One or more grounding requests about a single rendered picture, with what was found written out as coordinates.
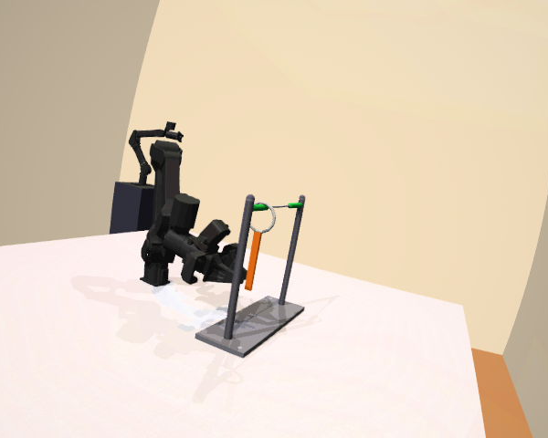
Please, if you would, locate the orange long bar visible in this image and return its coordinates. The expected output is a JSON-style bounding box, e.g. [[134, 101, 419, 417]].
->
[[245, 201, 276, 291]]

